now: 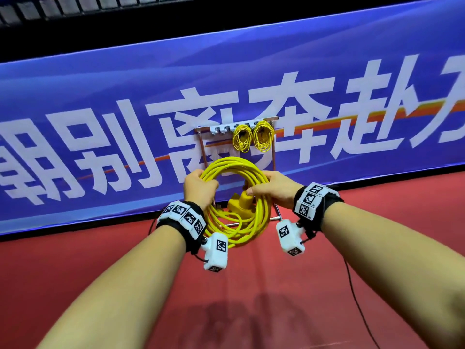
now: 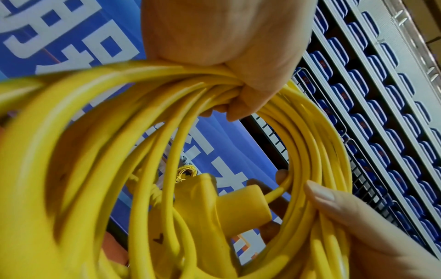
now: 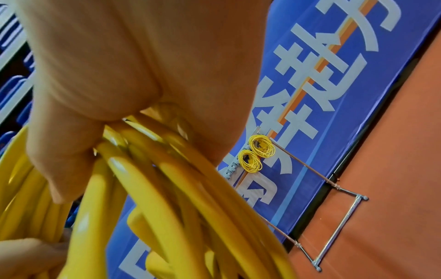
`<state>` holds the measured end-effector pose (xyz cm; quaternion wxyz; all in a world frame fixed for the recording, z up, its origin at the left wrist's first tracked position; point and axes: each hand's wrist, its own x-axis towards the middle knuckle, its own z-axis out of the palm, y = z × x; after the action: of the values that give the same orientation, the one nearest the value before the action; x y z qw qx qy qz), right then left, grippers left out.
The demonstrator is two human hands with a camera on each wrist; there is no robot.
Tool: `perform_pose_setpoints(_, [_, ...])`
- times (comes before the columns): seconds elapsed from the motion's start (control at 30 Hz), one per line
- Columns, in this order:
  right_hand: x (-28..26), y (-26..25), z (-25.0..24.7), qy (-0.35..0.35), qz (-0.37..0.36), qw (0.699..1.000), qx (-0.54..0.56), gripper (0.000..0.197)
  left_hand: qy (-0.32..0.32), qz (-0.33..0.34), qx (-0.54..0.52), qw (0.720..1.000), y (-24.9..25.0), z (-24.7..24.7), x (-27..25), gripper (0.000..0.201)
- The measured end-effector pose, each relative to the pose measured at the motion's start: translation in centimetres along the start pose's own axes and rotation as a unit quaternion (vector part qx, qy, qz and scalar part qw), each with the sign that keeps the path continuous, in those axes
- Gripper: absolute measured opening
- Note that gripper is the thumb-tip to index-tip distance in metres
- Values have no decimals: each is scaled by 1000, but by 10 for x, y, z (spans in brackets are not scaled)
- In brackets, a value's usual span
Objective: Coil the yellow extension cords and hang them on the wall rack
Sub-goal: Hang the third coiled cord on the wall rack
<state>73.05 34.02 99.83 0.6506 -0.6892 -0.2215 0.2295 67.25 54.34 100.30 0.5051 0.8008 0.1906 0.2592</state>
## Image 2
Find person's left hand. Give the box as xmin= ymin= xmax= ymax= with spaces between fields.
xmin=139 ymin=0 xmax=320 ymax=122

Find person's right hand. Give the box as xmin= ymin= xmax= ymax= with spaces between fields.
xmin=245 ymin=169 xmax=441 ymax=279

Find yellow cord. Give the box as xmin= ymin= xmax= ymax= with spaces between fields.
xmin=0 ymin=58 xmax=355 ymax=279
xmin=175 ymin=166 xmax=199 ymax=183

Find rows of blue seats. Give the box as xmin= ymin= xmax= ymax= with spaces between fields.
xmin=241 ymin=0 xmax=441 ymax=257

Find blue banner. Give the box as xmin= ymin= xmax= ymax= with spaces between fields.
xmin=0 ymin=0 xmax=294 ymax=268

